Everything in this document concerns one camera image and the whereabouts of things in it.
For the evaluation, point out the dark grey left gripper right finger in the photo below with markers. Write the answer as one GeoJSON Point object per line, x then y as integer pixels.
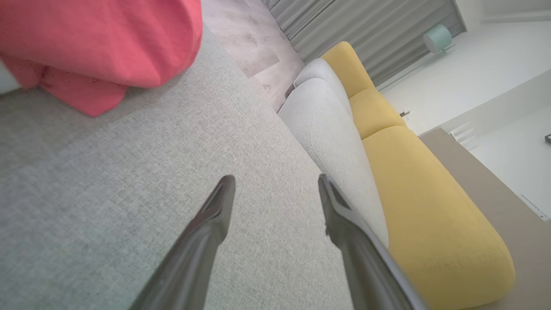
{"type": "Point", "coordinates": [366, 267]}

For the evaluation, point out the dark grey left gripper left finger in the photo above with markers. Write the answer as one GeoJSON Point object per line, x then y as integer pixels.
{"type": "Point", "coordinates": [193, 262]}

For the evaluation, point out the red basketball shorts white stripe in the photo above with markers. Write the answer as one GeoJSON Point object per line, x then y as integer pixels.
{"type": "Point", "coordinates": [107, 38]}

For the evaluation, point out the yellow sofa back cushion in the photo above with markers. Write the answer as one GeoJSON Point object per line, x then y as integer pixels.
{"type": "Point", "coordinates": [434, 215]}
{"type": "Point", "coordinates": [346, 69]}
{"type": "Point", "coordinates": [374, 112]}

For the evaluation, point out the grey fabric sofa seat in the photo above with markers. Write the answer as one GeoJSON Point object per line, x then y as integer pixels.
{"type": "Point", "coordinates": [129, 193]}

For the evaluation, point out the light grey sofa seat cushion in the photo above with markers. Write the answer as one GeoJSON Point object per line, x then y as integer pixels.
{"type": "Point", "coordinates": [331, 137]}

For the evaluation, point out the mint green round lamp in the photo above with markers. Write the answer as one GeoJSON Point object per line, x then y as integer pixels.
{"type": "Point", "coordinates": [437, 39]}

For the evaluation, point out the grey pleated curtain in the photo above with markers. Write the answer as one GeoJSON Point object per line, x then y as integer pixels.
{"type": "Point", "coordinates": [366, 26]}

